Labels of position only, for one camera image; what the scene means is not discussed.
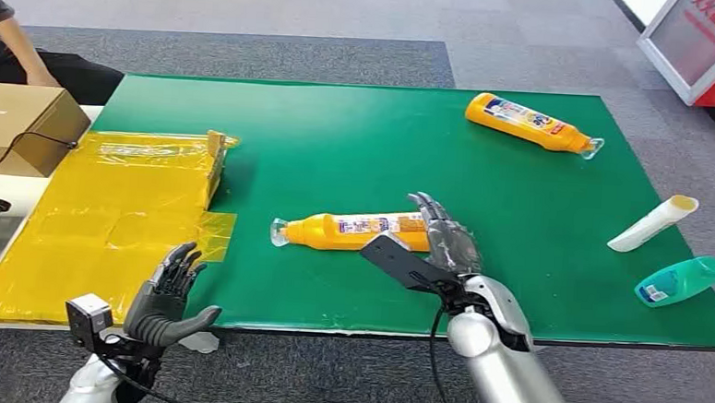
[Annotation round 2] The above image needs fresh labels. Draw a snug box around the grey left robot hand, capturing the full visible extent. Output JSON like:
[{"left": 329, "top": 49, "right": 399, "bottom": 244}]
[{"left": 121, "top": 238, "right": 227, "bottom": 352}]

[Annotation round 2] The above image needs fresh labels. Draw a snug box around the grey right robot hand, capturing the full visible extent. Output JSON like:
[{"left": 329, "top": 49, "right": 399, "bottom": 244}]
[{"left": 402, "top": 190, "right": 488, "bottom": 279}]

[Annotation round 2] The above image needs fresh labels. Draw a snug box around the orange bottle with clear cap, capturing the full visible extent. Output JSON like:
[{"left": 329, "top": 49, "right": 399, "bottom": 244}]
[
  {"left": 268, "top": 204, "right": 435, "bottom": 258},
  {"left": 462, "top": 90, "right": 609, "bottom": 161}
]

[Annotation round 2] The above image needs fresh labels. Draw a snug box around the white tube bottle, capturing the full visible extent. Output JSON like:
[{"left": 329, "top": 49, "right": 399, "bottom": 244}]
[{"left": 606, "top": 190, "right": 701, "bottom": 258}]

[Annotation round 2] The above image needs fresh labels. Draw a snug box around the teal plastic bottle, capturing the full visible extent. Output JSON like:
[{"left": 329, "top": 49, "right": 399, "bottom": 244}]
[{"left": 633, "top": 251, "right": 715, "bottom": 313}]

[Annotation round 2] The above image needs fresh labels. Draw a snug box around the white table leg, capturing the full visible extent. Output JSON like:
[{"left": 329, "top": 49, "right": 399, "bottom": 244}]
[{"left": 177, "top": 330, "right": 221, "bottom": 357}]

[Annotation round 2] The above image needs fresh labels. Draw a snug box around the yellow film wrapped flat cardboard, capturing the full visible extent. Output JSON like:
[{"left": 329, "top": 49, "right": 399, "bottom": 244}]
[{"left": 0, "top": 119, "right": 242, "bottom": 336}]

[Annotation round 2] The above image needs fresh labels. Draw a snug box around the green table mat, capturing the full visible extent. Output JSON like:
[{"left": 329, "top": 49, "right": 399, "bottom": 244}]
[{"left": 80, "top": 68, "right": 715, "bottom": 355}]

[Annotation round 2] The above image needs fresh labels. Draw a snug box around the brown cardboard box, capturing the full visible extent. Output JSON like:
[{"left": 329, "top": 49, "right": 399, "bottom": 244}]
[{"left": 0, "top": 83, "right": 94, "bottom": 181}]

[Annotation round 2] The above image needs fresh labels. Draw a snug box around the red and white sign stand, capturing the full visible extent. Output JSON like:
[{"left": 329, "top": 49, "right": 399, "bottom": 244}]
[{"left": 633, "top": 0, "right": 715, "bottom": 110}]

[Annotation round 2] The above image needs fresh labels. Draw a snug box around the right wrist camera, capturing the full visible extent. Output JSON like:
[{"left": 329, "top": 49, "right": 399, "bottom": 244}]
[{"left": 357, "top": 230, "right": 462, "bottom": 296}]

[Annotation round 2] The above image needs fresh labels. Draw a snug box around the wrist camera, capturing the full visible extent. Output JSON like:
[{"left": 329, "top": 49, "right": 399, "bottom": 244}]
[
  {"left": 63, "top": 291, "right": 116, "bottom": 352},
  {"left": 357, "top": 230, "right": 462, "bottom": 296}
]

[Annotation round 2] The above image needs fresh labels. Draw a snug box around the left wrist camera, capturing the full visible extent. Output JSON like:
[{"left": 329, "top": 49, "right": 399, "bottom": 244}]
[{"left": 63, "top": 291, "right": 116, "bottom": 352}]

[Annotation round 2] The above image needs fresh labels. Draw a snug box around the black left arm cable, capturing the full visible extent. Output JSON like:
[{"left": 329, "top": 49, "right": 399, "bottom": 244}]
[{"left": 94, "top": 355, "right": 222, "bottom": 403}]

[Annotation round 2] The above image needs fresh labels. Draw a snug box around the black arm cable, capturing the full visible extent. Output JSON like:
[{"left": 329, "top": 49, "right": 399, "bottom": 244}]
[
  {"left": 424, "top": 306, "right": 471, "bottom": 403},
  {"left": 94, "top": 355, "right": 222, "bottom": 403}
]

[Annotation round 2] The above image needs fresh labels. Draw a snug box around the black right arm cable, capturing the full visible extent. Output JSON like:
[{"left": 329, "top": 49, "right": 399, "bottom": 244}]
[{"left": 424, "top": 306, "right": 471, "bottom": 403}]

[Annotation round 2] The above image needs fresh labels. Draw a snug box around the thin black cable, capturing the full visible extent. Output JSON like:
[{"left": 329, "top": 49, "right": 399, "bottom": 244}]
[{"left": 0, "top": 129, "right": 80, "bottom": 204}]

